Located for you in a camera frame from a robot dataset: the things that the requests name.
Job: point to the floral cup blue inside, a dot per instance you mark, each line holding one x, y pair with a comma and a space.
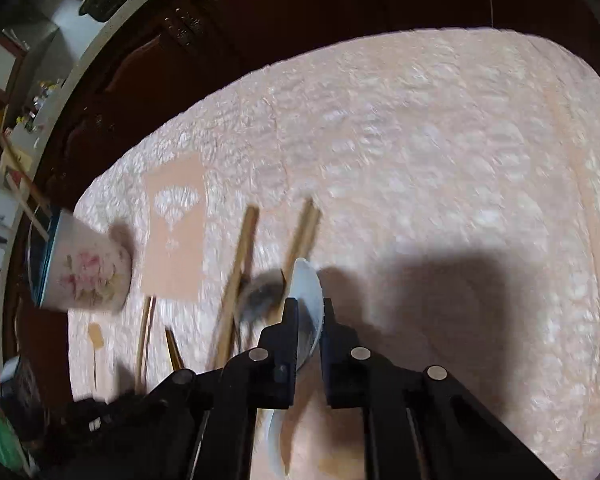
85, 270

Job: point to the wooden chopstick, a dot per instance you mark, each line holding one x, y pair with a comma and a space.
237, 270
27, 195
144, 340
174, 352
25, 192
300, 240

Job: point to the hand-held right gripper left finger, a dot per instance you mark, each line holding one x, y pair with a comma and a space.
291, 340

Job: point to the pink lace blanket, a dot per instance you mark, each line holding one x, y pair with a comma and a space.
430, 160

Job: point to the white countertop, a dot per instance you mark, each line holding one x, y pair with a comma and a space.
87, 57

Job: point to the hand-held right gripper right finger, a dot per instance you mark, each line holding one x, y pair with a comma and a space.
328, 345

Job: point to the black box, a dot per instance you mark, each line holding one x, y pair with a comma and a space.
22, 395

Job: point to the white ceramic spoon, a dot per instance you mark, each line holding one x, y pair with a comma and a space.
307, 290

